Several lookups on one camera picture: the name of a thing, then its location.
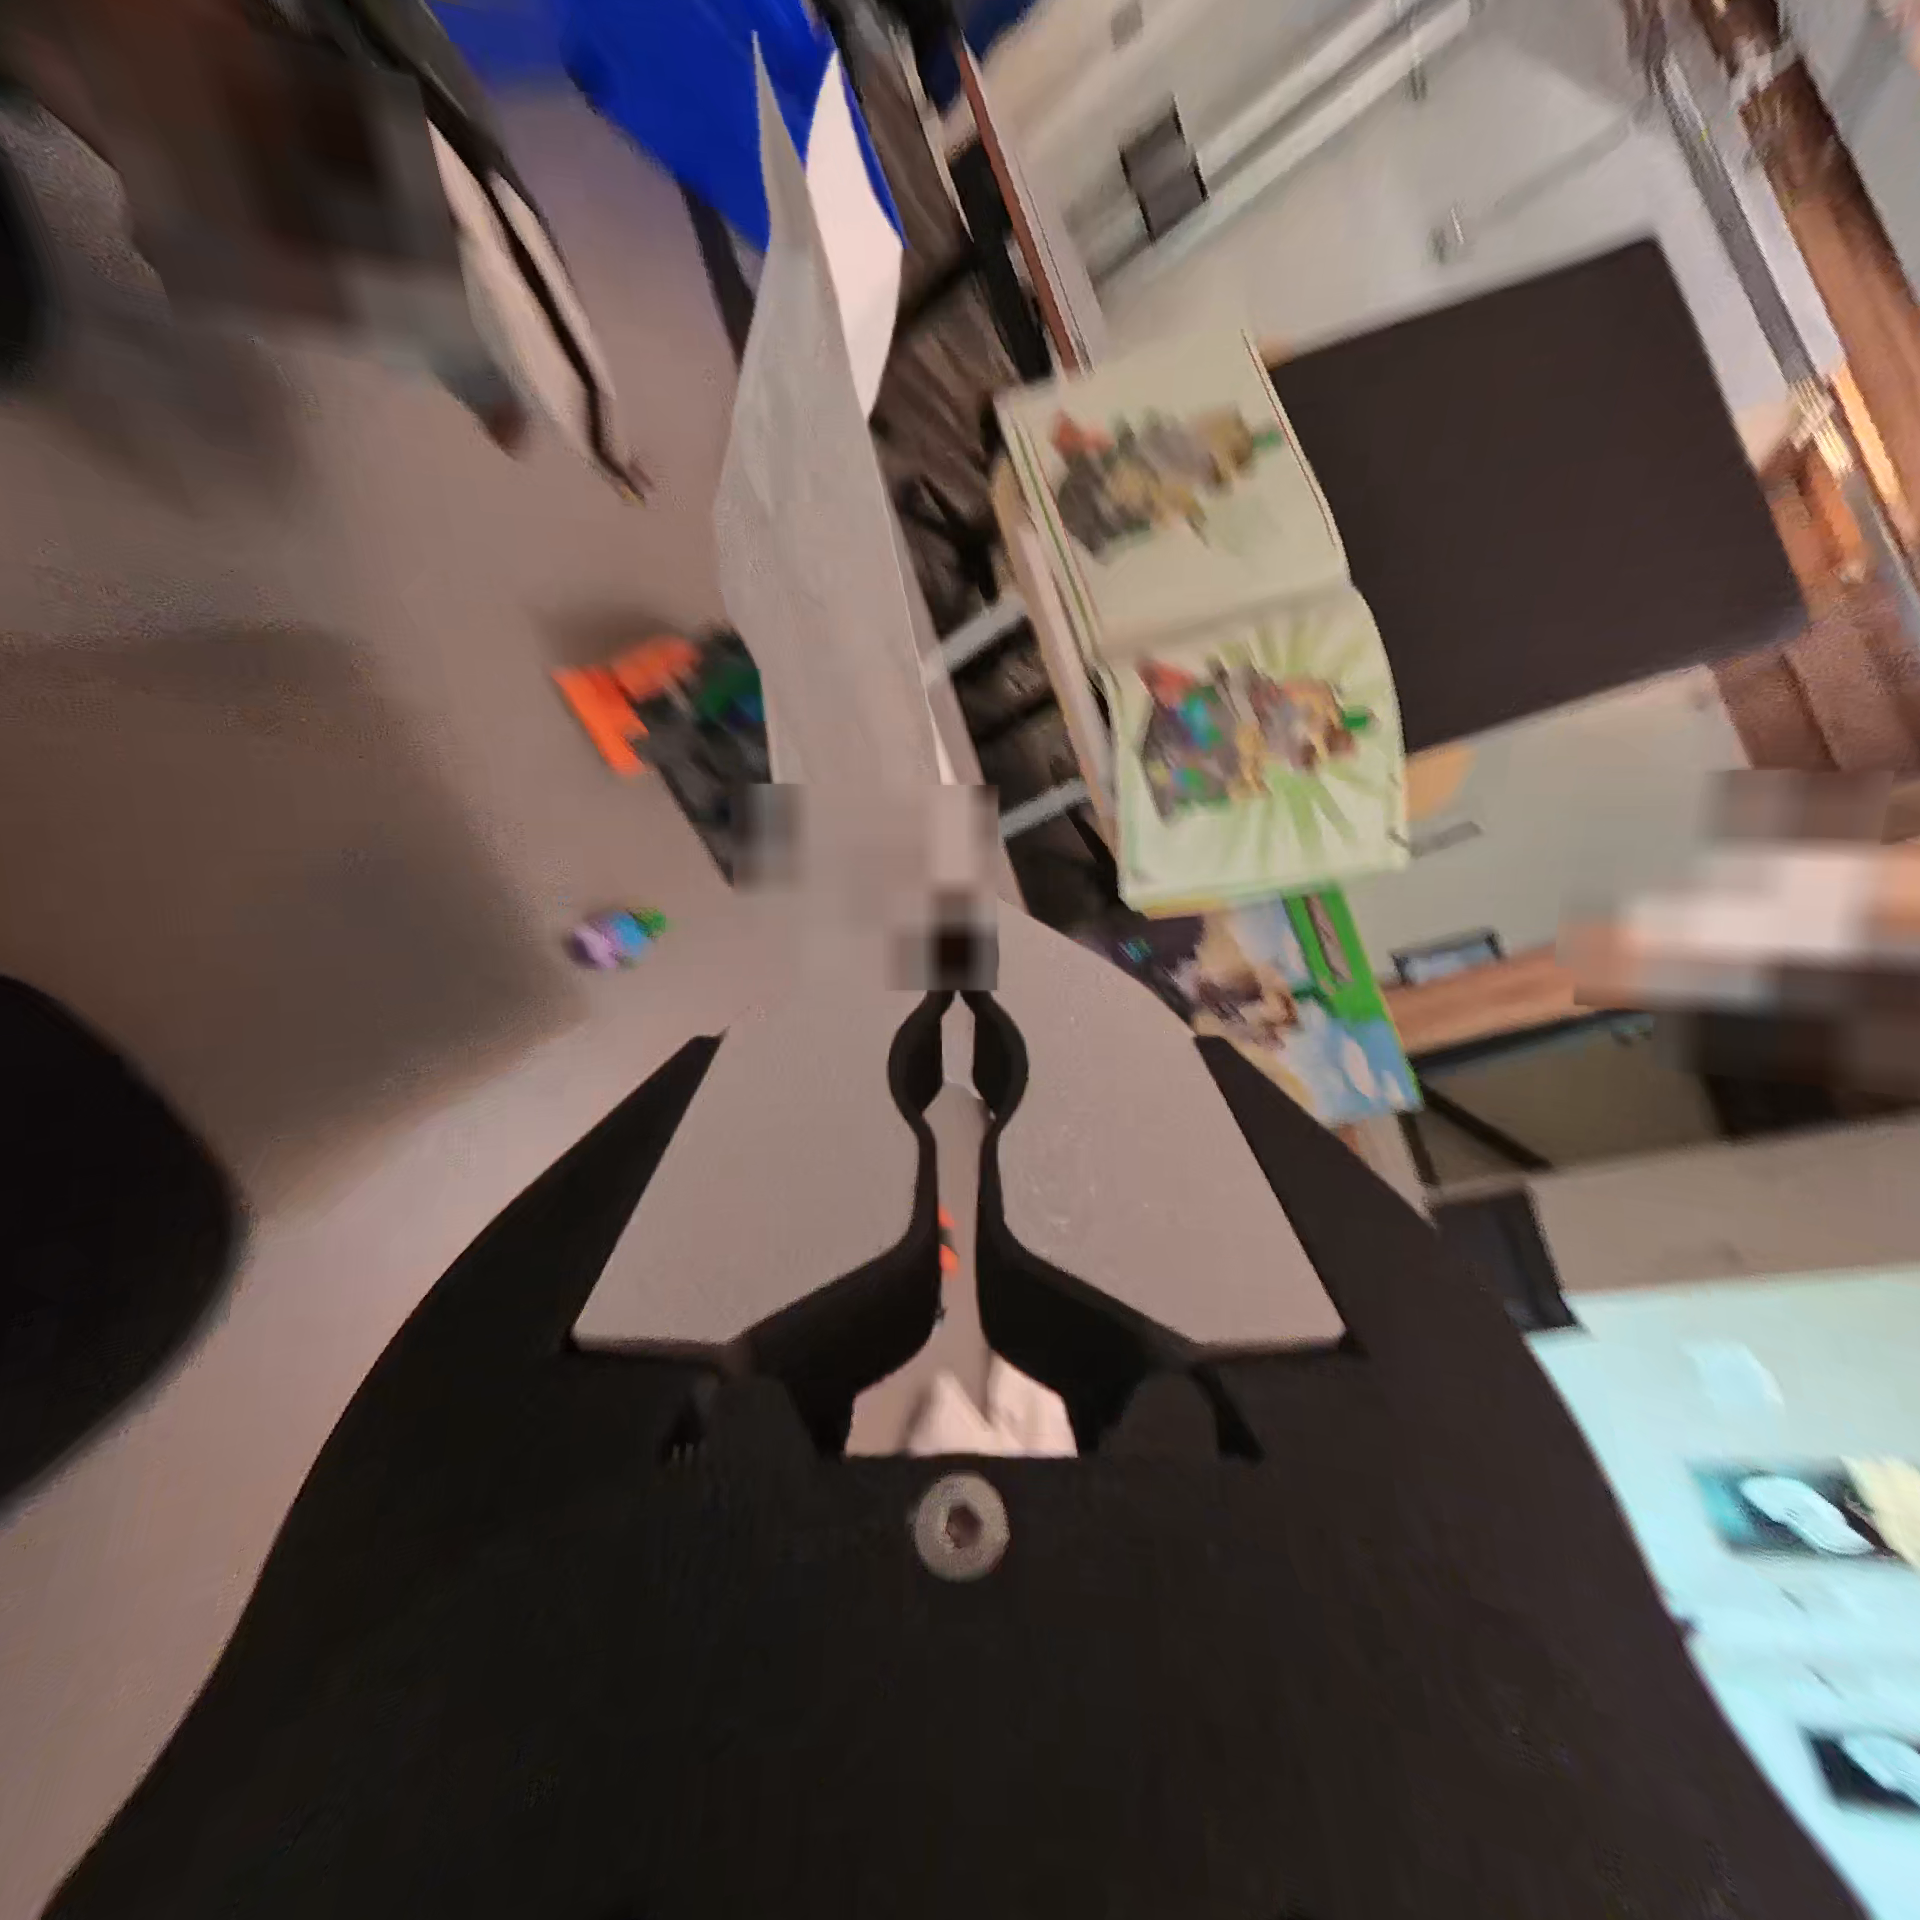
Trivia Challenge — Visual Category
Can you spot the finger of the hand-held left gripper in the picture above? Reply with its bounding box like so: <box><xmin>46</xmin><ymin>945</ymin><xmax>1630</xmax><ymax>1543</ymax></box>
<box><xmin>425</xmin><ymin>121</ymin><xmax>654</xmax><ymax>504</ymax></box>

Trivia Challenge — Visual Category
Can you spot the large white printed paper bag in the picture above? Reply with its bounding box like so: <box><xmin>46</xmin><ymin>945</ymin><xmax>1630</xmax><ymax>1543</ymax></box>
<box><xmin>712</xmin><ymin>44</ymin><xmax>980</xmax><ymax>902</ymax></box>

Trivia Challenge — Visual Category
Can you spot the black quilted cushion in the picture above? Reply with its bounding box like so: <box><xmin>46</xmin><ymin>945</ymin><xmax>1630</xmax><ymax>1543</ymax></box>
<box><xmin>0</xmin><ymin>974</ymin><xmax>251</xmax><ymax>1503</ymax></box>

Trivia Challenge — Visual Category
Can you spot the green toy box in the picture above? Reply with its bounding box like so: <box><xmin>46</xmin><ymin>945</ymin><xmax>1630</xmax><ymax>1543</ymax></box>
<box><xmin>1106</xmin><ymin>885</ymin><xmax>1421</xmax><ymax>1125</ymax></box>

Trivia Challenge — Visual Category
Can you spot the grey toy brick building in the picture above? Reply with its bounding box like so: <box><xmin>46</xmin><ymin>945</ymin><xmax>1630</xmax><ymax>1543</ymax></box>
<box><xmin>551</xmin><ymin>631</ymin><xmax>785</xmax><ymax>885</ymax></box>

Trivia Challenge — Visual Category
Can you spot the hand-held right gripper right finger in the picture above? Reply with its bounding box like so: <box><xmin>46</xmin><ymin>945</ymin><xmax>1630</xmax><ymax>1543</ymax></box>
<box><xmin>966</xmin><ymin>907</ymin><xmax>1347</xmax><ymax>1352</ymax></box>

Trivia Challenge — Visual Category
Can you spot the blue plastic bin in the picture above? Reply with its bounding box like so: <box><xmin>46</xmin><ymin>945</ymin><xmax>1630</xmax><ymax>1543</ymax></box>
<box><xmin>434</xmin><ymin>0</ymin><xmax>918</xmax><ymax>254</ymax></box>

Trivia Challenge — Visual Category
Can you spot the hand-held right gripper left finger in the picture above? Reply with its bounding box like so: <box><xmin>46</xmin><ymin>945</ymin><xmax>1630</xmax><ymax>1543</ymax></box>
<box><xmin>571</xmin><ymin>982</ymin><xmax>949</xmax><ymax>1352</ymax></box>

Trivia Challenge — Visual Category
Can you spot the grey desk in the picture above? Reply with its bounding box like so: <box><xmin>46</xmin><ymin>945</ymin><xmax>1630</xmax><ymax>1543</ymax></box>
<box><xmin>0</xmin><ymin>91</ymin><xmax>961</xmax><ymax>1920</ymax></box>

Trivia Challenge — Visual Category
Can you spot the black wall panel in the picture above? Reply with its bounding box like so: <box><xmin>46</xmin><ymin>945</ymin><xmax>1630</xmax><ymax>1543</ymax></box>
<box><xmin>1263</xmin><ymin>236</ymin><xmax>1806</xmax><ymax>757</ymax></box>

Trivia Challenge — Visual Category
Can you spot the instruction booklet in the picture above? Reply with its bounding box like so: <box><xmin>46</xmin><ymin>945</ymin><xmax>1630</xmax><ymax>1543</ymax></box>
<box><xmin>994</xmin><ymin>331</ymin><xmax>1416</xmax><ymax>913</ymax></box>

